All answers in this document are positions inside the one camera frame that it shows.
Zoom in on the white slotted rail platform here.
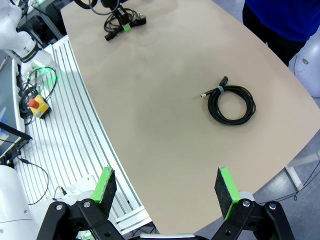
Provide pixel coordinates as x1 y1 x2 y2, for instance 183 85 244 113
13 34 153 232

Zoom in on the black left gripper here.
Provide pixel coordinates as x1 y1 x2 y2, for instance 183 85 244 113
99 0 131 33

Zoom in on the black USB cable grey tie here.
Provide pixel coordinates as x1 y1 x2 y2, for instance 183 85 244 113
199 75 257 128

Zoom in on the person in blue hoodie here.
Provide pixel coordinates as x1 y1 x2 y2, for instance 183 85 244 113
241 0 320 68

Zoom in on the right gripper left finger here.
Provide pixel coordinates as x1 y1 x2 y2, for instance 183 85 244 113
36 166 123 240

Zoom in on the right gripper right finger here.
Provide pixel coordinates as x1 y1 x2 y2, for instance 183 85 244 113
212 166 296 240

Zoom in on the left arm black hose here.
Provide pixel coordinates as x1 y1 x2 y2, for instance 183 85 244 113
73 0 101 17

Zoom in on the black framed monitor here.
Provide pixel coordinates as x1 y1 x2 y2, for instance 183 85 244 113
0 121 33 159

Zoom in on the black power cord with plug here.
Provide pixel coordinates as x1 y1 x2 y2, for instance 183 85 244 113
103 7 148 41

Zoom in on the black cable bundle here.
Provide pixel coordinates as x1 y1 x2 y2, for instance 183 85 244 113
17 66 59 126

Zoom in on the yellow emergency stop box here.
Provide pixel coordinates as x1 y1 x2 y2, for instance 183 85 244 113
28 93 52 119

